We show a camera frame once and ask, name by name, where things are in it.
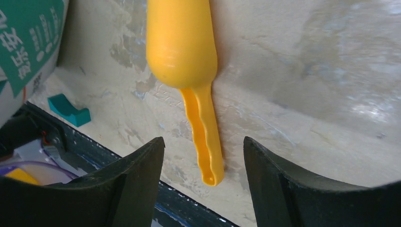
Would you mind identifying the green pet food bag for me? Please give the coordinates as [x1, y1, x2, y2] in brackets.
[0, 0, 69, 125]

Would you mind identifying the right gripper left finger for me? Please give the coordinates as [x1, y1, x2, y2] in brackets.
[0, 137, 165, 227]

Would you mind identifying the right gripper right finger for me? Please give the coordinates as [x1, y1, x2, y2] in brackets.
[243, 137, 401, 227]

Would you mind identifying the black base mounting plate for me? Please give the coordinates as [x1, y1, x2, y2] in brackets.
[0, 103, 233, 227]

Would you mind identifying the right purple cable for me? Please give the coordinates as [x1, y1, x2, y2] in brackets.
[0, 160, 79, 181]

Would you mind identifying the teal curved block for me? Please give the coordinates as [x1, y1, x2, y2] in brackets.
[47, 94, 91, 127]

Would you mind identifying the yellow plastic scoop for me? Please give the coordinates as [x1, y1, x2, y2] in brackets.
[146, 0, 224, 186]

